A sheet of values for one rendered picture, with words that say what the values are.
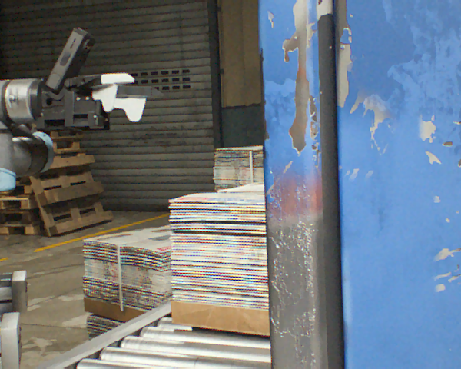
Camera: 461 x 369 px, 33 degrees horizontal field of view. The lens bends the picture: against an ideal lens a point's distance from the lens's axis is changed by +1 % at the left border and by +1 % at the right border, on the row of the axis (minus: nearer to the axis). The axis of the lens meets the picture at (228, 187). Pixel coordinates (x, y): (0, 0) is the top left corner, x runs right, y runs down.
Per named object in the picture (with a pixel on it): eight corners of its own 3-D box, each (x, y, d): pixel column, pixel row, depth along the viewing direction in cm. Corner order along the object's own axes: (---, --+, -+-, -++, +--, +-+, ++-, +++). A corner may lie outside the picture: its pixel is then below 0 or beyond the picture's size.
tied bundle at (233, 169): (213, 216, 276) (210, 151, 274) (269, 207, 296) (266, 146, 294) (296, 223, 249) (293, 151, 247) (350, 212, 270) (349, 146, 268)
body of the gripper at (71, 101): (114, 130, 135) (49, 132, 138) (114, 81, 136) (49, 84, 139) (97, 124, 128) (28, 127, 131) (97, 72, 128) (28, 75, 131)
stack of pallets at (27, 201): (31, 219, 988) (25, 115, 976) (98, 219, 955) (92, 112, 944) (-39, 235, 863) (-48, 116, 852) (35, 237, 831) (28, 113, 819)
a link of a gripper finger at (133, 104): (158, 123, 140) (107, 121, 136) (157, 91, 140) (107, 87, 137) (164, 121, 137) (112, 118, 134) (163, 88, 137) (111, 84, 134)
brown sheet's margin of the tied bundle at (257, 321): (216, 304, 155) (215, 282, 154) (354, 318, 140) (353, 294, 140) (170, 324, 141) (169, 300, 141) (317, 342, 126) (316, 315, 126)
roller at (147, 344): (128, 360, 140) (127, 332, 140) (391, 387, 121) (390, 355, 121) (113, 368, 136) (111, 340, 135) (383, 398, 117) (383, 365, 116)
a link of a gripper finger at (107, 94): (134, 109, 123) (103, 116, 130) (134, 72, 123) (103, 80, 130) (117, 108, 121) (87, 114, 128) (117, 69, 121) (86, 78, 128)
